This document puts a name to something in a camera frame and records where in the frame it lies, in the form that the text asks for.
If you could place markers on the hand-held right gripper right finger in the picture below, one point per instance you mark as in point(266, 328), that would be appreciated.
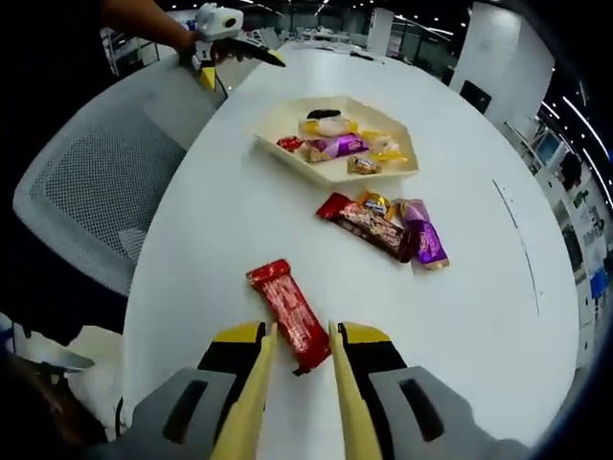
point(421, 417)

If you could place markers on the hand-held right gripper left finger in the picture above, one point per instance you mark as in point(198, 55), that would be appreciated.
point(177, 417)

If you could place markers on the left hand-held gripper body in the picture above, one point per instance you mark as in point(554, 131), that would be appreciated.
point(218, 21)

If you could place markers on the beige hexagonal tray container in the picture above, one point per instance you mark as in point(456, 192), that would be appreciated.
point(285, 120)

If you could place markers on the beige plastic food tongs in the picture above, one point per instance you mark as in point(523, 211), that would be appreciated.
point(251, 397)

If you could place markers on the small red candy food packet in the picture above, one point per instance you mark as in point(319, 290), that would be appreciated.
point(289, 143)

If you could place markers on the small tan food packet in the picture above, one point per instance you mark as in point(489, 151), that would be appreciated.
point(362, 166)

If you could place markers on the bright red bar food packet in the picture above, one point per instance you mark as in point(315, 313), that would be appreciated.
point(289, 306)

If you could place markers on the small gold candy food packet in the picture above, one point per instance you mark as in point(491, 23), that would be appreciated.
point(376, 203)

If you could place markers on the dark red bar food packet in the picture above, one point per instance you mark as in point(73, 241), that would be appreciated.
point(369, 225)

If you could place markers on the person's left hand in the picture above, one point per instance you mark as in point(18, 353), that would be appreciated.
point(186, 48)

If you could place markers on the white square pillar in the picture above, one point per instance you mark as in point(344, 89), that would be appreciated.
point(381, 26)
point(503, 48)

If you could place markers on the grey mesh office chair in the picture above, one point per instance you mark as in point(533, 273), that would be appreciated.
point(96, 182)

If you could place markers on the black cabinet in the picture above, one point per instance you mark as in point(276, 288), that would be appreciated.
point(475, 96)

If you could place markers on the white framed computer monitor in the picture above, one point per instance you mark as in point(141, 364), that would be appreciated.
point(548, 144)

